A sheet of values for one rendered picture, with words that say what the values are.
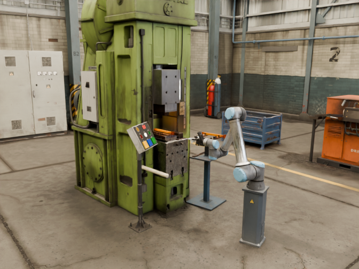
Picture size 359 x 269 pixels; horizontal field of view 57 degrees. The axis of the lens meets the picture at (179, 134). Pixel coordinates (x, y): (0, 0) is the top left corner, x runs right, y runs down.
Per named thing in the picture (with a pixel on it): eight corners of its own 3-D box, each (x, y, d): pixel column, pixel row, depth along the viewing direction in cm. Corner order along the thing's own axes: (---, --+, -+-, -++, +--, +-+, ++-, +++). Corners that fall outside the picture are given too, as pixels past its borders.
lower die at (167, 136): (176, 139, 412) (176, 132, 410) (164, 141, 398) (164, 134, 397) (154, 134, 441) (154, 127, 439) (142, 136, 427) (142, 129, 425)
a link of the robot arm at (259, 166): (267, 179, 337) (268, 162, 333) (255, 182, 327) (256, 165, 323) (255, 174, 349) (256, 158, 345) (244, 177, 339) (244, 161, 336)
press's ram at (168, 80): (184, 102, 412) (185, 69, 404) (161, 104, 385) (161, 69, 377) (162, 99, 441) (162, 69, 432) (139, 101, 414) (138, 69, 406)
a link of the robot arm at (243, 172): (257, 179, 325) (243, 104, 329) (244, 183, 315) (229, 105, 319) (246, 180, 337) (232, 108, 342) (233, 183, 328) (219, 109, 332)
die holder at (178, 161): (187, 172, 428) (188, 138, 418) (166, 179, 401) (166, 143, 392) (158, 162, 466) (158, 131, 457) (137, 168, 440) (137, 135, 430)
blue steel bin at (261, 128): (281, 143, 780) (283, 113, 764) (262, 149, 725) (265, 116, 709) (239, 136, 863) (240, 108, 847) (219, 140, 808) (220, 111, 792)
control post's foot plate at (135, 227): (153, 227, 380) (153, 219, 379) (138, 233, 365) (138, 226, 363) (141, 220, 395) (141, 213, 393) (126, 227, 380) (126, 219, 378)
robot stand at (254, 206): (265, 238, 357) (269, 186, 344) (259, 248, 339) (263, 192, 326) (246, 233, 368) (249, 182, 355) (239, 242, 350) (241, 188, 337)
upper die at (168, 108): (177, 110, 405) (177, 103, 403) (164, 112, 391) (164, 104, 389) (154, 107, 434) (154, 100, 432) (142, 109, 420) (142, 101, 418)
